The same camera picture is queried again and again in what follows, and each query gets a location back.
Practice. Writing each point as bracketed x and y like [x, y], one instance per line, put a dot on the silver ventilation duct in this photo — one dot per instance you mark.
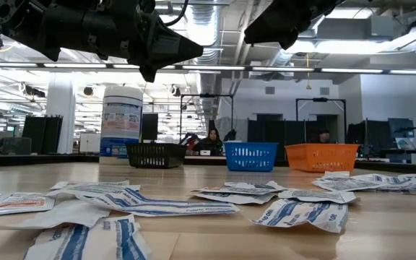
[208, 29]

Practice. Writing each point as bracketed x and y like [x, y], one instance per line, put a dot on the white wipes canister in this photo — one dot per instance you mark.
[121, 122]

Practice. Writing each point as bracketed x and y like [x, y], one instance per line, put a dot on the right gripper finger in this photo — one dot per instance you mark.
[273, 30]

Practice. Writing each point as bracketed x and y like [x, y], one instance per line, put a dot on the black metal rig frame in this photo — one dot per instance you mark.
[208, 95]
[320, 99]

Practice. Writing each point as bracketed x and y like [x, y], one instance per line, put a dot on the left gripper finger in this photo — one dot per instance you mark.
[172, 47]
[147, 74]

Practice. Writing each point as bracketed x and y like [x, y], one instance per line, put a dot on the blue plastic basket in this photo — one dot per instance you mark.
[251, 157]

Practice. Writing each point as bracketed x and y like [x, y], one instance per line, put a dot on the crumpled blue striped bandage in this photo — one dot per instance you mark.
[302, 215]
[74, 242]

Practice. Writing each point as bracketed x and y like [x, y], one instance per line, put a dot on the grey box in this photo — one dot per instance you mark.
[16, 146]

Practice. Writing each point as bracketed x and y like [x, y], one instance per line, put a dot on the BZK antiseptic towelette packet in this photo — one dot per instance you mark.
[336, 174]

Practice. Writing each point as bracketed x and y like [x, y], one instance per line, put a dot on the white cabinet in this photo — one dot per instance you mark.
[90, 142]

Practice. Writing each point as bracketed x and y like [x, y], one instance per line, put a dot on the ceiling light strip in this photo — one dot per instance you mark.
[284, 69]
[414, 72]
[352, 70]

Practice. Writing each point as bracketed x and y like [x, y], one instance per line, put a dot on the black plastic basket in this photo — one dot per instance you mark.
[157, 155]

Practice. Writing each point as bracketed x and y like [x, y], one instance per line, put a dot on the black partition panels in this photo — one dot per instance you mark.
[42, 133]

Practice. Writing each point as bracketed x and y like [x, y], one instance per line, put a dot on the white building pillar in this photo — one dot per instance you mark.
[60, 119]

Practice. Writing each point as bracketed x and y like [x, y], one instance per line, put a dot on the square wall vent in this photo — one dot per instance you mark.
[324, 91]
[270, 90]

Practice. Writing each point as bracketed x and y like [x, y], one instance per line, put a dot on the black monitor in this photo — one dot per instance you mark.
[150, 126]

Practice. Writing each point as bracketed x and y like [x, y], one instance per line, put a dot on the yellow hanging pendant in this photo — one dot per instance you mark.
[308, 86]

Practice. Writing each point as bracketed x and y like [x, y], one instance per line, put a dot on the orange plastic basket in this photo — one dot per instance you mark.
[321, 159]

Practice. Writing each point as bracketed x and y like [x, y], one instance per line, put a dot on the plain white bandage wrapper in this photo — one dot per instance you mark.
[60, 215]

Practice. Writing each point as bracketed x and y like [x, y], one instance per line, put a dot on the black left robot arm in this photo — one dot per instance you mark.
[20, 21]

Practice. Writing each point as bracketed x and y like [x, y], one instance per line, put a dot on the blue screen monitor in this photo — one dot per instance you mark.
[401, 130]

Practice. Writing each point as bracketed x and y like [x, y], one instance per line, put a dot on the person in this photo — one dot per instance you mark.
[324, 137]
[211, 144]

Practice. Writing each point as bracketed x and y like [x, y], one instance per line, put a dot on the round black speaker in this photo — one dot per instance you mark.
[88, 91]

